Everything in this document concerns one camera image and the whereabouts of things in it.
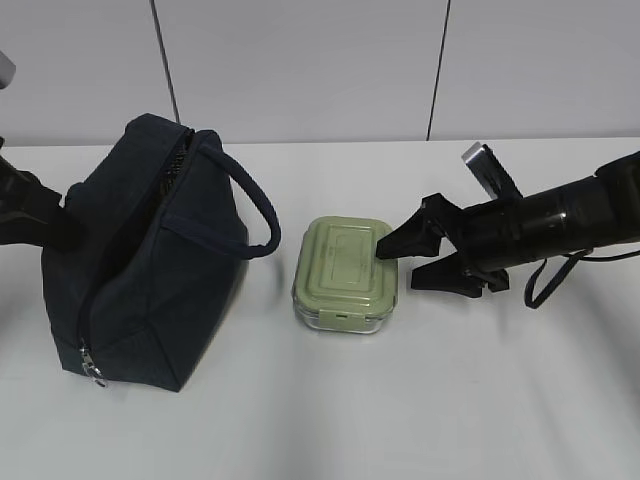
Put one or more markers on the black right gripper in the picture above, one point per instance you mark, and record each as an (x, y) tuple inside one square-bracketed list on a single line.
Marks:
[(488, 237)]

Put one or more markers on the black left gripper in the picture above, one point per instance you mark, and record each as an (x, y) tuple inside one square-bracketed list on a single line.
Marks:
[(31, 213)]

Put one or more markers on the green lidded glass container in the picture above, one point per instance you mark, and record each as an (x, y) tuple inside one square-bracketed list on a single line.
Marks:
[(340, 285)]

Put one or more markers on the dark navy fabric bag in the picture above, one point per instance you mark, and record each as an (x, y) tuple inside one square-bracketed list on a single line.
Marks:
[(171, 220)]

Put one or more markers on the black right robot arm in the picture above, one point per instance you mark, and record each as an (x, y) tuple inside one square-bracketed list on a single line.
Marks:
[(604, 211)]

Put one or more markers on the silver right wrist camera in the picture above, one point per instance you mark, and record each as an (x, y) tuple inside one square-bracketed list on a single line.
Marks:
[(489, 172)]

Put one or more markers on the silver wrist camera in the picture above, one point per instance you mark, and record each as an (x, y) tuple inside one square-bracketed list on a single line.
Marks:
[(489, 172), (7, 70)]

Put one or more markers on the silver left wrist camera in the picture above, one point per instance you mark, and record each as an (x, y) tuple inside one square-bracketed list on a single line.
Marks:
[(7, 70)]

